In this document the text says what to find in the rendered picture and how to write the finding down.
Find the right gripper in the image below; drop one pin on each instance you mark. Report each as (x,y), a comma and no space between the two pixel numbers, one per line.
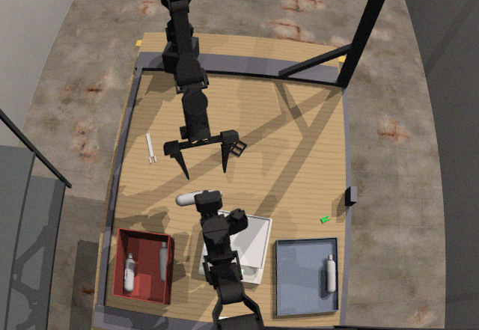
(197,127)

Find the grey co2 cylinder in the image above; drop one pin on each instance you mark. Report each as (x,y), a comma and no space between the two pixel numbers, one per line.
(162,261)

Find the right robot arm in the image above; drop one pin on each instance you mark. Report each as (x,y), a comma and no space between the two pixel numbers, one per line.
(189,72)

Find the dark grey metal post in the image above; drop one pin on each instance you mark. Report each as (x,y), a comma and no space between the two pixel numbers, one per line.
(353,51)

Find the red open box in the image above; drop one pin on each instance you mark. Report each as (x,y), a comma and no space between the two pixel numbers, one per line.
(144,247)

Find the grey bottle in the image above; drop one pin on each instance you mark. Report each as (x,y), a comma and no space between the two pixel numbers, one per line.
(129,270)
(188,199)

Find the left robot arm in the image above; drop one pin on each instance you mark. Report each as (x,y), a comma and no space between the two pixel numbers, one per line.
(216,231)

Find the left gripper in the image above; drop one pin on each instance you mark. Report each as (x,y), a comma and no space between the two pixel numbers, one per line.
(208,204)

